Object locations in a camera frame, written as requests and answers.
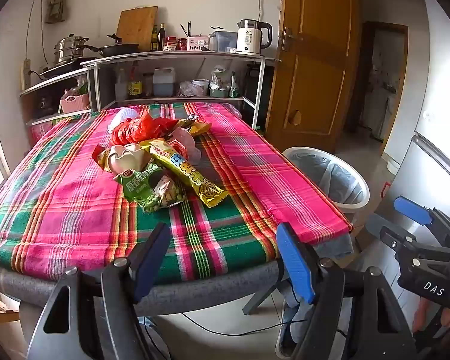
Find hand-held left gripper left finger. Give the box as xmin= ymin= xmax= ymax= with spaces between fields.
xmin=26 ymin=222 xmax=173 ymax=360

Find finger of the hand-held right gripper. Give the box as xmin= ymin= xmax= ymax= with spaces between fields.
xmin=393 ymin=196 xmax=450 ymax=248
xmin=365 ymin=213 xmax=450 ymax=264

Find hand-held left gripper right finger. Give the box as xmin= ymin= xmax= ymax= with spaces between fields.
xmin=275 ymin=222 xmax=421 ymax=360

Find white plastic bin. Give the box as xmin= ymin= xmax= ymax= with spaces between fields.
xmin=282 ymin=146 xmax=371 ymax=226

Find translucent bin liner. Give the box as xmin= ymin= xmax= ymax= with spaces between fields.
xmin=285 ymin=149 xmax=366 ymax=205

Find white green snack packet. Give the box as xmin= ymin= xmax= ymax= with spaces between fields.
xmin=152 ymin=174 xmax=184 ymax=209

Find long yellow snack packet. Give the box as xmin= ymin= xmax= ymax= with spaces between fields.
xmin=140 ymin=139 xmax=229 ymax=209

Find beige paper cup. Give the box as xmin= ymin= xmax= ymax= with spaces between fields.
xmin=107 ymin=143 xmax=154 ymax=175

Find small yellow red packet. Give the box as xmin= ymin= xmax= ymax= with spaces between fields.
xmin=92 ymin=143 xmax=115 ymax=173

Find pink plastic cup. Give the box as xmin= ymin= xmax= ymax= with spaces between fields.
xmin=169 ymin=127 xmax=203 ymax=166

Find red plastic wrapper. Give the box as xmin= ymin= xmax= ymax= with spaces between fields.
xmin=110 ymin=110 xmax=181 ymax=149

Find orange yellow snack bag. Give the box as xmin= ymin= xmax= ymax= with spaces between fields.
xmin=180 ymin=118 xmax=212 ymax=137

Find brown snack wrapper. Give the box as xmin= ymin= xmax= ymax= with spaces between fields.
xmin=174 ymin=114 xmax=201 ymax=130

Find white paper cup liner stack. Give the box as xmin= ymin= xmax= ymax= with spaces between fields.
xmin=107 ymin=107 xmax=141 ymax=134

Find grey refrigerator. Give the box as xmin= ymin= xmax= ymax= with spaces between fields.
xmin=382 ymin=0 xmax=450 ymax=319

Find pink green plaid tablecloth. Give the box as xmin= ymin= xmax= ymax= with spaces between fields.
xmin=0 ymin=102 xmax=355 ymax=286

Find wooden chair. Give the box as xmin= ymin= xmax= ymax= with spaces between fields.
xmin=0 ymin=287 xmax=21 ymax=325

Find wooden door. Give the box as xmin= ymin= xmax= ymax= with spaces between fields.
xmin=265 ymin=0 xmax=362 ymax=154

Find pink green printed carton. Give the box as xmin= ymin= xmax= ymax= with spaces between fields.
xmin=30 ymin=118 xmax=66 ymax=143

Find clear plastic bag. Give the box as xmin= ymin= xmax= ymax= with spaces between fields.
xmin=178 ymin=80 xmax=205 ymax=98

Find pink plastic basket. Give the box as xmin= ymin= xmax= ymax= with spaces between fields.
xmin=60 ymin=92 xmax=91 ymax=114

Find red cap oil bottle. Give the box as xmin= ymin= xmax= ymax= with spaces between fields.
xmin=127 ymin=62 xmax=143 ymax=99

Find white jerrycan dark liquid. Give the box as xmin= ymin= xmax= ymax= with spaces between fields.
xmin=152 ymin=67 xmax=176 ymax=97

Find clear plastic bottle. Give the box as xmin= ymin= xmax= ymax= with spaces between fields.
xmin=115 ymin=68 xmax=128 ymax=99

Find black pot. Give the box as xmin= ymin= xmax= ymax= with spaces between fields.
xmin=34 ymin=95 xmax=55 ymax=115

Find white plastic bags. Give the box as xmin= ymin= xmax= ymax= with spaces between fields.
xmin=210 ymin=65 xmax=231 ymax=91

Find low white shelf unit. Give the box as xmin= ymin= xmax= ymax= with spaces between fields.
xmin=19 ymin=67 xmax=98 ymax=126

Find tall white kitchen shelf unit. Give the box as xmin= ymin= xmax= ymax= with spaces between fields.
xmin=80 ymin=50 xmax=280 ymax=128

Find black induction cooktop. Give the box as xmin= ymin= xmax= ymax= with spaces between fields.
xmin=39 ymin=58 xmax=94 ymax=77

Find black frying pan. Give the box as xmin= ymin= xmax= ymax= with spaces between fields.
xmin=84 ymin=34 xmax=140 ymax=59

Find pink utensil box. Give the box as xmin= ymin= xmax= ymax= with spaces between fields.
xmin=187 ymin=35 xmax=211 ymax=51

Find white power strip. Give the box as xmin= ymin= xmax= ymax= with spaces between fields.
xmin=21 ymin=59 xmax=32 ymax=91

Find stainless steamer pot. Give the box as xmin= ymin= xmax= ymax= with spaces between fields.
xmin=53 ymin=34 xmax=98 ymax=64

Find white electric kettle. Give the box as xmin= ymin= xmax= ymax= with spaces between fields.
xmin=235 ymin=19 xmax=274 ymax=55

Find clear plastic storage container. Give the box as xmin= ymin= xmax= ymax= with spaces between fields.
xmin=209 ymin=29 xmax=238 ymax=52

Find bamboo cutting board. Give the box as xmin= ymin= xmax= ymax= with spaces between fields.
xmin=116 ymin=6 xmax=159 ymax=51

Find grey padded table frame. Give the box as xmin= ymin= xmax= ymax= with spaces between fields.
xmin=0 ymin=259 xmax=297 ymax=317

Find black floor cable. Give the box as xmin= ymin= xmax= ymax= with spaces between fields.
xmin=142 ymin=311 xmax=308 ymax=360

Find dark wooden door frame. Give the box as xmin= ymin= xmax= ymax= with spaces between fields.
xmin=345 ymin=20 xmax=409 ymax=143

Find metal door handle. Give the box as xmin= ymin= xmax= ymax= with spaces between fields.
xmin=280 ymin=26 xmax=295 ymax=51

